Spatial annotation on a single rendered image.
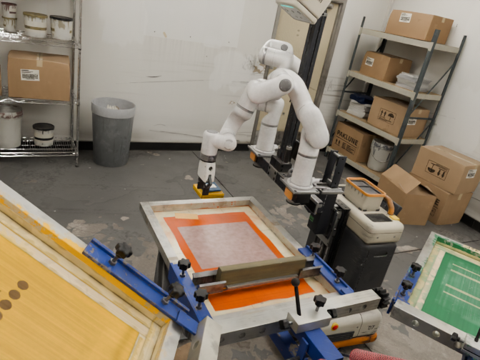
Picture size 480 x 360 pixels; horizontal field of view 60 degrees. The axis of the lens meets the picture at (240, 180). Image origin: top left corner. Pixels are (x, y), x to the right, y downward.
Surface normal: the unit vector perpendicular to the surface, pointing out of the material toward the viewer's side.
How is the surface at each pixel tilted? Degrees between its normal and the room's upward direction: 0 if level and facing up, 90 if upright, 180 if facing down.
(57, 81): 89
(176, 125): 90
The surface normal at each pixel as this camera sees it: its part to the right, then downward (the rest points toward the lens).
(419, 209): 0.21, 0.43
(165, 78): 0.43, 0.44
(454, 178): -0.84, 0.07
